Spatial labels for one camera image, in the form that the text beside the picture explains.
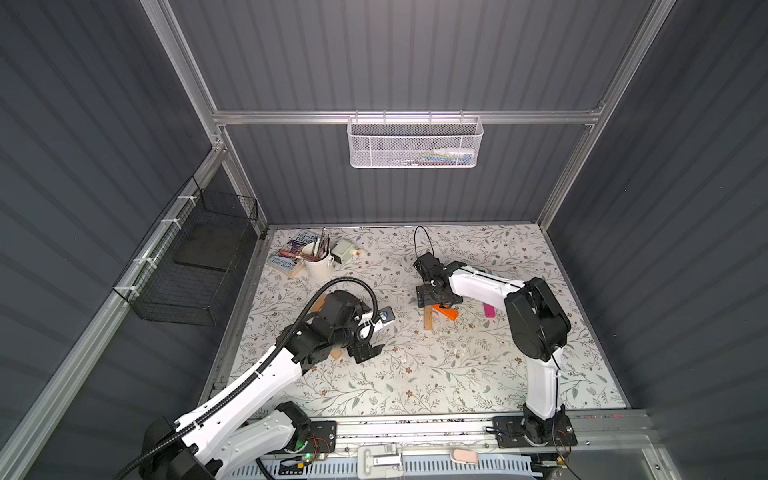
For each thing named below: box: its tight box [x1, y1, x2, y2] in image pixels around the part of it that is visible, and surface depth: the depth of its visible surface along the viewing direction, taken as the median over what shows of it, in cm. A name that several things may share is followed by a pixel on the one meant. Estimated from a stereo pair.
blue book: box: [268, 230, 319, 272], surface depth 111 cm
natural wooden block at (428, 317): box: [424, 305, 433, 331], surface depth 96 cm
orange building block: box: [432, 304, 459, 321], surface depth 98 cm
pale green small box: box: [330, 239, 354, 265], surface depth 110 cm
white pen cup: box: [302, 242, 335, 281], surface depth 101 cm
